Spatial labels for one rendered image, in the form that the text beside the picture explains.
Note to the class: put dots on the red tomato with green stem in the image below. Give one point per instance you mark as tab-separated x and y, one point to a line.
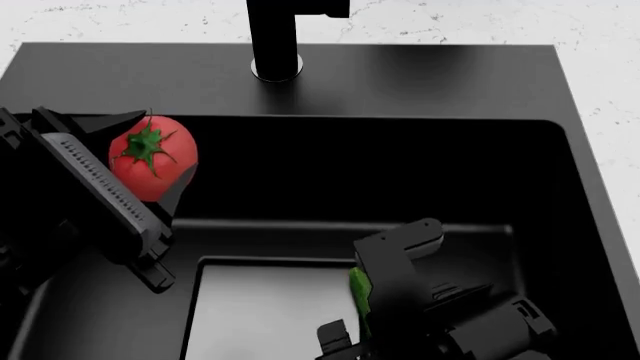
165	168

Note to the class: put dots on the grey cutting board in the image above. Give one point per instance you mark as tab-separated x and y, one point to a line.
260	311

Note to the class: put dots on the green vegetable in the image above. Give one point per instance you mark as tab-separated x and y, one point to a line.
360	292

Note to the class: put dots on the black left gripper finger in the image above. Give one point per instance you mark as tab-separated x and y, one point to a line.
175	202
85	122

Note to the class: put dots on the black faucet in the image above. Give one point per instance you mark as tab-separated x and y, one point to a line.
272	41

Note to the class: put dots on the black kitchen sink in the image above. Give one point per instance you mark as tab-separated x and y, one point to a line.
450	168

